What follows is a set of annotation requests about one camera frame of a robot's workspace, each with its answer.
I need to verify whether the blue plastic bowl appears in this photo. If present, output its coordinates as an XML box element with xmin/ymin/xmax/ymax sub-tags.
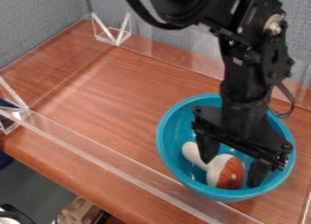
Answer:
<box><xmin>156</xmin><ymin>94</ymin><xmax>296</xmax><ymax>202</ymax></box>

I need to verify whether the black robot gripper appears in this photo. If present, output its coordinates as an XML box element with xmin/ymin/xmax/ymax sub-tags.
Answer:
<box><xmin>191</xmin><ymin>95</ymin><xmax>294</xmax><ymax>188</ymax></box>

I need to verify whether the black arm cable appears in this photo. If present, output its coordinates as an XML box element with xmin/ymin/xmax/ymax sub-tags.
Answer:
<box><xmin>264</xmin><ymin>81</ymin><xmax>296</xmax><ymax>118</ymax></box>

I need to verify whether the clear acrylic corner bracket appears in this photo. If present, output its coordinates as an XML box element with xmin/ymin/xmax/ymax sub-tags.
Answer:
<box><xmin>90</xmin><ymin>13</ymin><xmax>131</xmax><ymax>46</ymax></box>

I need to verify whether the dark blue object at edge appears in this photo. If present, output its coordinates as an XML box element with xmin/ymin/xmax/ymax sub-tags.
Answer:
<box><xmin>0</xmin><ymin>97</ymin><xmax>18</xmax><ymax>171</ymax></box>

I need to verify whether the black white object bottom left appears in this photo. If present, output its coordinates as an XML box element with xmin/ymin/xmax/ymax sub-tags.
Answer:
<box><xmin>0</xmin><ymin>204</ymin><xmax>35</xmax><ymax>224</ymax></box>

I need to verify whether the toy mushroom brown cap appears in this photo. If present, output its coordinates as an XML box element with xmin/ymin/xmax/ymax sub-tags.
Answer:
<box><xmin>182</xmin><ymin>142</ymin><xmax>246</xmax><ymax>189</ymax></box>

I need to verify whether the clear acrylic barrier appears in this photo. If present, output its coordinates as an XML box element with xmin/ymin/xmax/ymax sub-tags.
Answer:
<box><xmin>3</xmin><ymin>110</ymin><xmax>263</xmax><ymax>224</ymax></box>
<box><xmin>88</xmin><ymin>11</ymin><xmax>311</xmax><ymax>111</ymax></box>

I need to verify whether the clear acrylic front barrier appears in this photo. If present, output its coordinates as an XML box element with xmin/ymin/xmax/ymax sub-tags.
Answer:
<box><xmin>3</xmin><ymin>110</ymin><xmax>263</xmax><ymax>224</ymax></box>

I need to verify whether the clear acrylic back barrier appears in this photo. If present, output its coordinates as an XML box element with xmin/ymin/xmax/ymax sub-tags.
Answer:
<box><xmin>88</xmin><ymin>11</ymin><xmax>311</xmax><ymax>111</ymax></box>

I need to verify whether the clear acrylic left bracket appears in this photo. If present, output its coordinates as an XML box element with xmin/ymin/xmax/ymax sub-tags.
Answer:
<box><xmin>0</xmin><ymin>76</ymin><xmax>30</xmax><ymax>135</ymax></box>

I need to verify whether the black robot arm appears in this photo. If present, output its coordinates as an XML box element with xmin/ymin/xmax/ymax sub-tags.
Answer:
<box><xmin>127</xmin><ymin>0</ymin><xmax>294</xmax><ymax>188</ymax></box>

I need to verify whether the light wooden block below table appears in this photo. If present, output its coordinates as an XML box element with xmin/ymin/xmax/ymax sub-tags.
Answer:
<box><xmin>52</xmin><ymin>197</ymin><xmax>111</xmax><ymax>224</ymax></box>

